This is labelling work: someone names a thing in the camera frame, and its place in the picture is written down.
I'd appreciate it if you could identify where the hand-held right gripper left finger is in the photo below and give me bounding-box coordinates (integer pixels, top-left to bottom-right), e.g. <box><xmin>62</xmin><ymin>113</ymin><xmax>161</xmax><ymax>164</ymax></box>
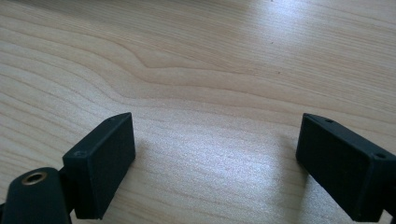
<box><xmin>62</xmin><ymin>111</ymin><xmax>137</xmax><ymax>220</ymax></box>

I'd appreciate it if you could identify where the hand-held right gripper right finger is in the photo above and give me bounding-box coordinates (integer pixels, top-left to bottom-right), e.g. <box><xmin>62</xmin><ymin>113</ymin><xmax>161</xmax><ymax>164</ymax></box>
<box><xmin>295</xmin><ymin>112</ymin><xmax>396</xmax><ymax>223</ymax></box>

